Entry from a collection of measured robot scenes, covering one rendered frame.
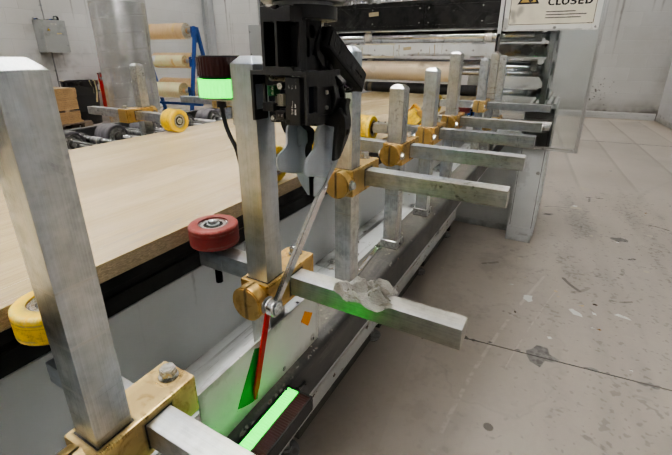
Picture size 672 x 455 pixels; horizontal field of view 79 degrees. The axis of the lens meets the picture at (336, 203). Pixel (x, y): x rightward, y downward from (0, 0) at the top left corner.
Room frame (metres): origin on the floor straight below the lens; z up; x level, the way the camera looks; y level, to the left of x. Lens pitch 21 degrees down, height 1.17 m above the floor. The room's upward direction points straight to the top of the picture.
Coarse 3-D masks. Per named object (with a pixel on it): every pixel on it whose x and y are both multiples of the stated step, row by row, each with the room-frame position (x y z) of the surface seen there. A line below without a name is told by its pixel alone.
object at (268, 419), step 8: (288, 392) 0.46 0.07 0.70; (296, 392) 0.46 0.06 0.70; (280, 400) 0.44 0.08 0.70; (288, 400) 0.44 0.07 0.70; (272, 408) 0.43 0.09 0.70; (280, 408) 0.43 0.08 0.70; (264, 416) 0.42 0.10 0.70; (272, 416) 0.42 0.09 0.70; (256, 424) 0.40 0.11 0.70; (264, 424) 0.40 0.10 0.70; (256, 432) 0.39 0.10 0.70; (264, 432) 0.39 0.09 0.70; (248, 440) 0.38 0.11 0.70; (256, 440) 0.38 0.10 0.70; (248, 448) 0.37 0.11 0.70
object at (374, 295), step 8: (352, 280) 0.50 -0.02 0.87; (360, 280) 0.48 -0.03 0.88; (376, 280) 0.49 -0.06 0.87; (384, 280) 0.48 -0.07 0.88; (336, 288) 0.48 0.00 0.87; (344, 288) 0.48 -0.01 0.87; (352, 288) 0.48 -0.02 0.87; (360, 288) 0.47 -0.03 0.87; (368, 288) 0.47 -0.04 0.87; (376, 288) 0.45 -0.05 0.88; (384, 288) 0.48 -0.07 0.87; (392, 288) 0.47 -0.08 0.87; (344, 296) 0.46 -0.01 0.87; (352, 296) 0.46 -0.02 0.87; (360, 296) 0.46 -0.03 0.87; (368, 296) 0.45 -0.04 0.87; (376, 296) 0.45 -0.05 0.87; (384, 296) 0.46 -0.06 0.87; (368, 304) 0.44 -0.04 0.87; (376, 304) 0.44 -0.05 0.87; (384, 304) 0.44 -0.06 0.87; (392, 304) 0.45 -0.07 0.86
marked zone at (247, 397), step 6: (258, 348) 0.45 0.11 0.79; (258, 354) 0.45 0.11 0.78; (252, 360) 0.44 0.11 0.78; (252, 366) 0.44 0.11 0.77; (252, 372) 0.44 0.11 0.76; (246, 378) 0.43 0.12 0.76; (252, 378) 0.43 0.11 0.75; (246, 384) 0.42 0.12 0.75; (252, 384) 0.43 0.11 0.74; (246, 390) 0.42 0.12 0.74; (252, 390) 0.43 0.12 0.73; (246, 396) 0.42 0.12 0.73; (252, 396) 0.43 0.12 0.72; (240, 402) 0.41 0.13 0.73; (246, 402) 0.42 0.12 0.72
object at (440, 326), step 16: (208, 256) 0.60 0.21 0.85; (224, 256) 0.58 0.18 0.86; (240, 256) 0.58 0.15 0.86; (240, 272) 0.57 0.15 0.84; (304, 272) 0.53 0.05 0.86; (304, 288) 0.51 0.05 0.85; (320, 288) 0.49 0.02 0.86; (336, 304) 0.48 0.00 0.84; (352, 304) 0.47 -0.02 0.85; (400, 304) 0.45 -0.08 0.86; (416, 304) 0.45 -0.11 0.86; (384, 320) 0.44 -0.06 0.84; (400, 320) 0.43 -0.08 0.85; (416, 320) 0.42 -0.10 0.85; (432, 320) 0.42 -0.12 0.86; (448, 320) 0.42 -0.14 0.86; (464, 320) 0.42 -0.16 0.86; (432, 336) 0.41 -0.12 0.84; (448, 336) 0.40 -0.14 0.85; (464, 336) 0.42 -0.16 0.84
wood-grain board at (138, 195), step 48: (384, 96) 2.65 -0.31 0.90; (144, 144) 1.24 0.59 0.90; (192, 144) 1.24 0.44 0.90; (0, 192) 0.78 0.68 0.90; (96, 192) 0.78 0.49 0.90; (144, 192) 0.78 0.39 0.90; (192, 192) 0.78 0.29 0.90; (240, 192) 0.78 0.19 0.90; (0, 240) 0.56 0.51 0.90; (96, 240) 0.56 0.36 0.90; (144, 240) 0.56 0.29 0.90; (0, 288) 0.42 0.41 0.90
